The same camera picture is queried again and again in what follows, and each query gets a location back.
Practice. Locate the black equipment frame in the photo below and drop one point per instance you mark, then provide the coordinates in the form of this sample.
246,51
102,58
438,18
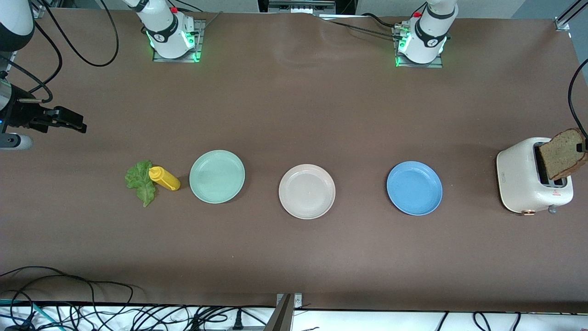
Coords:
344,5

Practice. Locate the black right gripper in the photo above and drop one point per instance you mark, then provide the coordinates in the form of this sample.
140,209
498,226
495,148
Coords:
20,115

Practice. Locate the black power plug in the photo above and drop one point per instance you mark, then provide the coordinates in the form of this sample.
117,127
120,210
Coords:
237,324

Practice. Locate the brown bread slice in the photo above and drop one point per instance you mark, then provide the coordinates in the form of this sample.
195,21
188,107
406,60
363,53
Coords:
560,154

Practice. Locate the yellow squeeze bottle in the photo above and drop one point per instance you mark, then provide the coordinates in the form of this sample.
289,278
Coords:
167,180

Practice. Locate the blue plate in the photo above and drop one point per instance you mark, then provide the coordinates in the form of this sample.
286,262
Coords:
414,188

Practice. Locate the white toaster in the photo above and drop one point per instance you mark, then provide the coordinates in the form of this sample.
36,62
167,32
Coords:
519,184

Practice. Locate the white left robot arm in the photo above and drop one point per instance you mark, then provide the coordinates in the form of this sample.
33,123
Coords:
429,37

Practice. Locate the mint green plate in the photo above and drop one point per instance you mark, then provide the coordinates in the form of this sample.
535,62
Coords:
217,177

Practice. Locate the aluminium profile rail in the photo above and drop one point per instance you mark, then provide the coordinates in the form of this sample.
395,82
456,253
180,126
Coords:
562,23

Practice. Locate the aluminium post with bracket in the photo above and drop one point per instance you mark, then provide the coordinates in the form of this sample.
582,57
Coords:
282,317

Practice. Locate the small aluminium bracket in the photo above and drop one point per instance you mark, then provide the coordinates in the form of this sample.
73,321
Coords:
36,11

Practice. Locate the beige plate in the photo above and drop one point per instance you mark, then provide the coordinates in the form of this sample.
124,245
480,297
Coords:
307,191

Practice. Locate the silver metal bar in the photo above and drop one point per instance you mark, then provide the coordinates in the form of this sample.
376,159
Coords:
298,7

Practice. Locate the green lettuce leaf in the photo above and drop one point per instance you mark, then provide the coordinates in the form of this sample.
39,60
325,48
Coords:
138,177

